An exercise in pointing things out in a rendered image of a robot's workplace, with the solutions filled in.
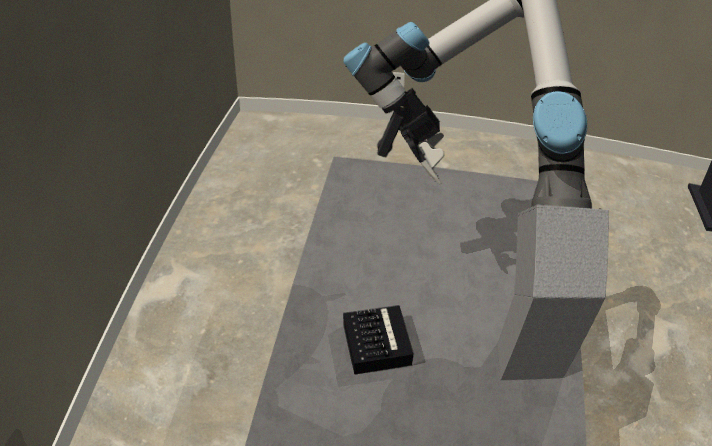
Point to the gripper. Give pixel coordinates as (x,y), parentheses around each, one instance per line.
(415,132)

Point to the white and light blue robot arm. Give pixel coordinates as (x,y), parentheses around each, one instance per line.
(559,119)

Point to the black lighting desk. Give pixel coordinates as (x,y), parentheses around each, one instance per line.
(371,348)

